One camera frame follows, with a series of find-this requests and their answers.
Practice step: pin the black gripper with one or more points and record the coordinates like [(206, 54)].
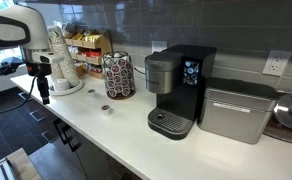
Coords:
[(42, 83)]

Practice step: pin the red lid coffee pod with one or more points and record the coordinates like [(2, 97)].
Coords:
[(106, 110)]

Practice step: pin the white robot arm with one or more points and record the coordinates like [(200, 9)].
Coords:
[(25, 27)]

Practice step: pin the white outlet behind rack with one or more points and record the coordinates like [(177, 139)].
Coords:
[(158, 46)]

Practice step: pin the black silver coffee maker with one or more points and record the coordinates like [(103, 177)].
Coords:
[(177, 76)]

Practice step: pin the front paper cup stack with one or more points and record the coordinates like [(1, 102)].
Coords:
[(64, 69)]

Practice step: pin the paper cup stack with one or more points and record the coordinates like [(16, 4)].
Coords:
[(64, 69), (56, 43)]

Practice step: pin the white round cup tray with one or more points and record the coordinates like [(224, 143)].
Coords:
[(71, 90)]

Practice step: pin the rear paper cup stack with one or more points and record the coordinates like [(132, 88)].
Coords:
[(56, 43)]

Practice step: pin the wooden tea organizer shelf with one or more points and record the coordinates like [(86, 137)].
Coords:
[(88, 47)]

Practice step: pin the silver metal container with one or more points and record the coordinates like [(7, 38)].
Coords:
[(237, 109)]

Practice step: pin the glass jar chrome lid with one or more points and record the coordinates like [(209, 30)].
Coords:
[(280, 124)]

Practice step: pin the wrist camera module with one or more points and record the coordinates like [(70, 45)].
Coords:
[(10, 65)]

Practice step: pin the black cabinet handle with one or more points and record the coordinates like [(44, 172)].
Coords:
[(67, 134)]

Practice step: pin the wire coffee pod rack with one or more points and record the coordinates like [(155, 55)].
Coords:
[(118, 75)]

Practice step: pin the white wall outlet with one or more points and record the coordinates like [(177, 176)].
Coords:
[(276, 62)]

